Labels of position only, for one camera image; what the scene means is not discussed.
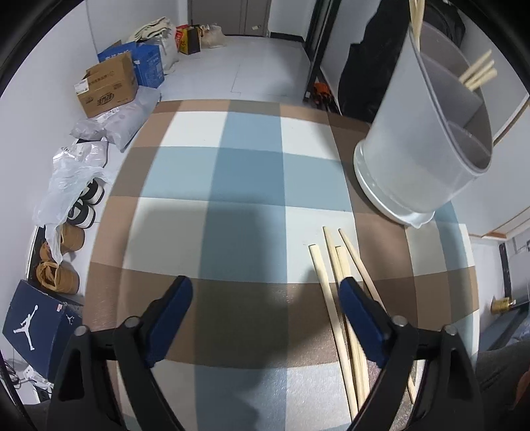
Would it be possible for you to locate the checkered blue brown mat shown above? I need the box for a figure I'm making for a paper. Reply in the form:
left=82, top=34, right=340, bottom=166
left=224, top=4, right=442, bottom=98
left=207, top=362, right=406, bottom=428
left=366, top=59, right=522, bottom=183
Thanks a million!
left=83, top=100, right=479, bottom=430

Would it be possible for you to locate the beige plastic bag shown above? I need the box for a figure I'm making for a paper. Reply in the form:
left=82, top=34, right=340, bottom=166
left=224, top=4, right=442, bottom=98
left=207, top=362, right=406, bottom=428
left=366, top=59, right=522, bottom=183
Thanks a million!
left=199, top=24, right=226, bottom=48

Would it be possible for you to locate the blue jordan shoe box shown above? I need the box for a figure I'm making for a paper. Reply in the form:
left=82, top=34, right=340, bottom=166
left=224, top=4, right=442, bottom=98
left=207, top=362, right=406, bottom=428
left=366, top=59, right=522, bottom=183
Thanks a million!
left=3, top=280, right=82, bottom=383

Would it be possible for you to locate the cream tote bag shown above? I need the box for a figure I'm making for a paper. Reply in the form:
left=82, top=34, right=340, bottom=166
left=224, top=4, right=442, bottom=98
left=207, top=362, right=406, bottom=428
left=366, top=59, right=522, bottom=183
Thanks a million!
left=128, top=16, right=179, bottom=75

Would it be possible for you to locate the red yellow bag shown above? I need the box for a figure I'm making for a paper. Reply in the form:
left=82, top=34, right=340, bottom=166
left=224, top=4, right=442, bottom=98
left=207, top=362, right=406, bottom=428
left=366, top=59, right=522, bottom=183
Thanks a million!
left=175, top=24, right=201, bottom=55

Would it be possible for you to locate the grey door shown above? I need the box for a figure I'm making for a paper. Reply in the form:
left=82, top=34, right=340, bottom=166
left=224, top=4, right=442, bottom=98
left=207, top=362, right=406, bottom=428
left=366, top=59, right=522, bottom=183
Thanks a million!
left=188, top=0, right=271, bottom=37

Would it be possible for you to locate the clear plastic bag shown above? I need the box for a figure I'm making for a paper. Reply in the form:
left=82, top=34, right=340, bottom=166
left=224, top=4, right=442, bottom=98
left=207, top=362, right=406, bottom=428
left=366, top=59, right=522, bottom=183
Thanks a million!
left=32, top=140, right=117, bottom=264

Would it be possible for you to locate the grey plastic mailer bag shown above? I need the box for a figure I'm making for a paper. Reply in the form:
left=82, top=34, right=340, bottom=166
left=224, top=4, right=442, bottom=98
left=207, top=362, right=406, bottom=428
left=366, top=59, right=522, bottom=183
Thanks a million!
left=71, top=86, right=161, bottom=153

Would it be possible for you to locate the brown slipper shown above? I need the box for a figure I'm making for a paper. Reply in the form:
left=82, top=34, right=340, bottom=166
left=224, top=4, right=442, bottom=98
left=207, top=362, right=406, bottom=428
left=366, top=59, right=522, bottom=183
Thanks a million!
left=36, top=261, right=79, bottom=294
left=58, top=223, right=85, bottom=254

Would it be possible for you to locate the black white sneaker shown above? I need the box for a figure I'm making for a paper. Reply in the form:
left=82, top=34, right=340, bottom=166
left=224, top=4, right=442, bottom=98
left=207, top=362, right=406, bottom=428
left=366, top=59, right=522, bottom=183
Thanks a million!
left=67, top=199, right=95, bottom=229
left=80, top=180, right=104, bottom=206

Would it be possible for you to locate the blue cardboard box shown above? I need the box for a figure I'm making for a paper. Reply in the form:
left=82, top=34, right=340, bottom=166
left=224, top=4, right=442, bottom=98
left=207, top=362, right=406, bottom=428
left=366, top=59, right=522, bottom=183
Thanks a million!
left=98, top=42, right=164, bottom=88

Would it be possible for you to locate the black coat rack pole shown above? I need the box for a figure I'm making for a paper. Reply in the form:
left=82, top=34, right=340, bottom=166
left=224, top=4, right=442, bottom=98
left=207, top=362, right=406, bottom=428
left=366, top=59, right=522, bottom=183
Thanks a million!
left=304, top=0, right=342, bottom=100

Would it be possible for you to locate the black hanging backpack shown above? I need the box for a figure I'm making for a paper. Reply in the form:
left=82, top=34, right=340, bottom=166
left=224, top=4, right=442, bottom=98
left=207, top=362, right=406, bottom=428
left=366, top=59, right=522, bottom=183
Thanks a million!
left=337, top=0, right=466, bottom=125

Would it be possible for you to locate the wooden chopstick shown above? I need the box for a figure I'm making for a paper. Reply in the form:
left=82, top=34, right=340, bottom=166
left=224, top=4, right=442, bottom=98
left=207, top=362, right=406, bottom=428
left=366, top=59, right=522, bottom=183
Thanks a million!
left=465, top=68, right=498, bottom=92
left=409, top=0, right=426, bottom=50
left=334, top=244, right=417, bottom=405
left=459, top=49, right=494, bottom=85
left=338, top=228, right=386, bottom=310
left=459, top=60, right=495, bottom=85
left=309, top=244, right=358, bottom=419
left=323, top=226, right=370, bottom=411

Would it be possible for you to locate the white utensil holder cup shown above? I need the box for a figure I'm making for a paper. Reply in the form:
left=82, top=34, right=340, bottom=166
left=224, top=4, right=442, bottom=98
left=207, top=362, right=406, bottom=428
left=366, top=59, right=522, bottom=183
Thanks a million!
left=353, top=23, right=493, bottom=228

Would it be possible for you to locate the brown cardboard box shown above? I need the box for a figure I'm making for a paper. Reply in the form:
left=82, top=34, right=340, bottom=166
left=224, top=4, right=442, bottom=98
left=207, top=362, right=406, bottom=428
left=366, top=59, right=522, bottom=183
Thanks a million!
left=74, top=52, right=138, bottom=118

